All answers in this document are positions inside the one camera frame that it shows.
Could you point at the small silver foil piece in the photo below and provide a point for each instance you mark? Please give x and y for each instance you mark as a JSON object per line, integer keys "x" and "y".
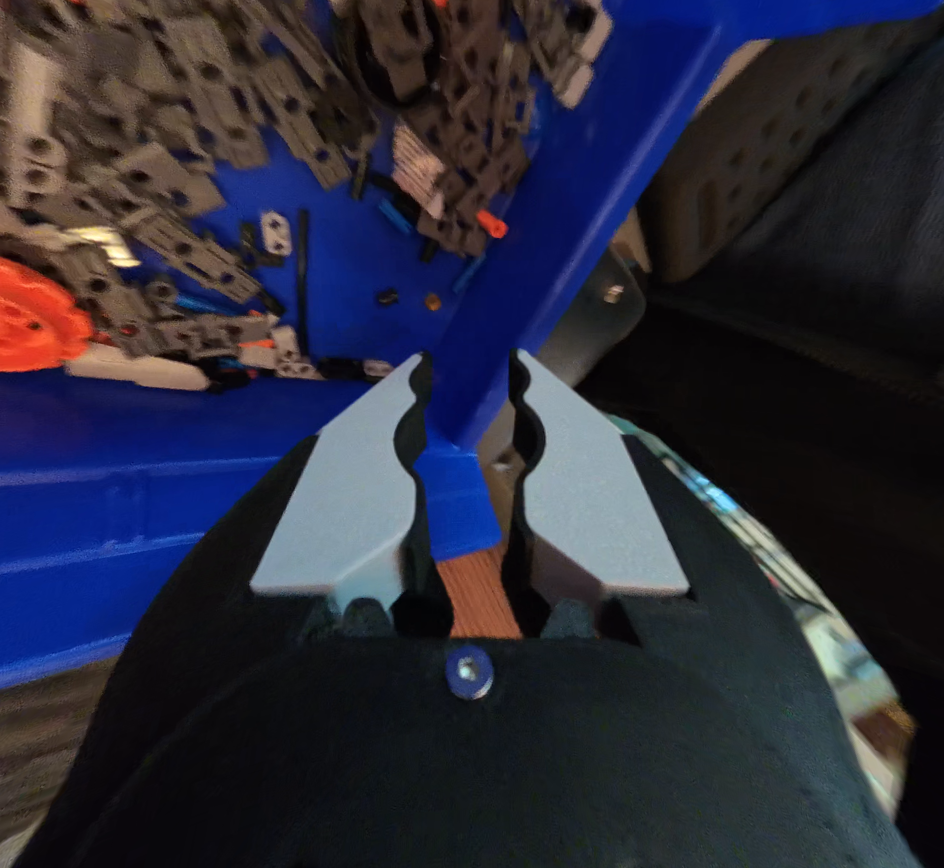
{"x": 417, "y": 167}

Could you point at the orange sprocket wheel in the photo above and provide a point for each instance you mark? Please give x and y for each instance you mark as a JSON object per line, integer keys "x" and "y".
{"x": 37, "y": 322}

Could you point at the person's leg in blue jeans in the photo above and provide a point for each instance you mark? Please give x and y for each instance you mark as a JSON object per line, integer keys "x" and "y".
{"x": 885, "y": 204}

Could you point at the pile of grey building pieces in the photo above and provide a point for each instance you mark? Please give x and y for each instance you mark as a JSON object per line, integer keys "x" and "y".
{"x": 184, "y": 71}

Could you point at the dark perforated chair armrest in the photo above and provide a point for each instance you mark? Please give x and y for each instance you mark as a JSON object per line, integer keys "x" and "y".
{"x": 737, "y": 167}

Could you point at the long black axle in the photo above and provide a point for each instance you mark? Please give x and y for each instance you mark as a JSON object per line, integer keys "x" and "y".
{"x": 303, "y": 278}

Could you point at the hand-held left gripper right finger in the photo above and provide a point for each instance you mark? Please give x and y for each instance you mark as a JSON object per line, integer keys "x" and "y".
{"x": 605, "y": 514}

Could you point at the grey plate with screw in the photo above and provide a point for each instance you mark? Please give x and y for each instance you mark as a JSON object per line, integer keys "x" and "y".
{"x": 590, "y": 315}

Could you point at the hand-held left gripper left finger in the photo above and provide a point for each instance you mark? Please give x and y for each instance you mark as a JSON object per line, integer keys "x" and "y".
{"x": 339, "y": 514}

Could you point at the blue plastic storage bin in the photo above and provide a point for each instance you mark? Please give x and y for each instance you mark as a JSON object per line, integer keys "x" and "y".
{"x": 184, "y": 477}

